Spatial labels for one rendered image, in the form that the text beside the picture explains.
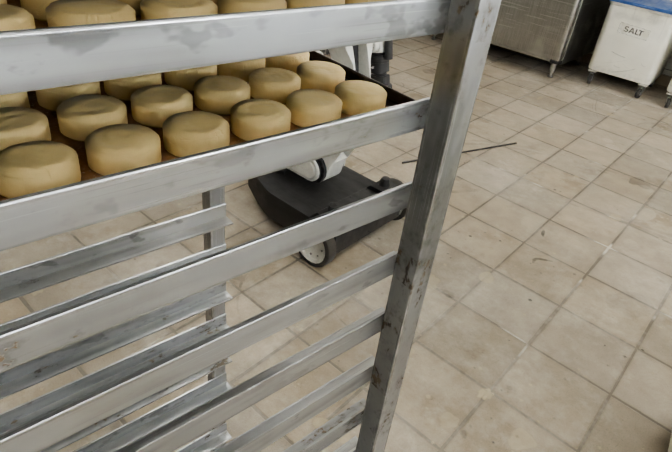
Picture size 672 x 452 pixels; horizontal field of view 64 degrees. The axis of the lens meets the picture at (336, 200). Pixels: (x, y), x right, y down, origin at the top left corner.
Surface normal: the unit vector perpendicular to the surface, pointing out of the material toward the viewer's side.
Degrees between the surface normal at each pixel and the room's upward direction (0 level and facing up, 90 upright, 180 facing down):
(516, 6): 90
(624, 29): 92
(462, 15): 90
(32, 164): 0
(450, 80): 90
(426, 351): 0
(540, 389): 0
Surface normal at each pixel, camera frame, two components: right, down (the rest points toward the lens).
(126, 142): 0.11, -0.84
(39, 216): 0.63, 0.47
